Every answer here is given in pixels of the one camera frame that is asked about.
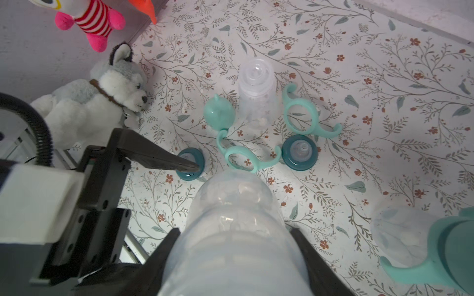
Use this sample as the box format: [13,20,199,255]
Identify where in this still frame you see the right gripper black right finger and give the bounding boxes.
[290,228,354,296]

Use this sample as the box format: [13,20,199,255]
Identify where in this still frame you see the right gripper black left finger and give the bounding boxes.
[75,228,180,296]

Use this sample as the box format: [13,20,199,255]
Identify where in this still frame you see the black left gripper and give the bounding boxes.
[30,128,201,285]

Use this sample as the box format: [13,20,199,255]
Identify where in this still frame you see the clear baby bottle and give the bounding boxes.
[370,205,439,267]
[238,58,281,130]
[159,170,312,296]

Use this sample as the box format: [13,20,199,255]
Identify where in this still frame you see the mint bottle handle ring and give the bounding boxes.
[378,206,474,296]

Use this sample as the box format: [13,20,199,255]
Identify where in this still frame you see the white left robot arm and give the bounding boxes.
[1,94,202,296]

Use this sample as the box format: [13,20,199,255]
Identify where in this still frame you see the teal nipple collar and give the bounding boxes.
[175,147,206,182]
[281,134,318,171]

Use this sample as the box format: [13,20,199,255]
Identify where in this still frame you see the grey white husky plush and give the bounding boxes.
[31,42,151,150]

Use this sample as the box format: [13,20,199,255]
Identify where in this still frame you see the white plush yellow glasses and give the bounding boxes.
[30,0,126,53]

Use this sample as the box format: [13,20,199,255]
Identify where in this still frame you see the red orange plush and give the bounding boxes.
[128,0,157,25]

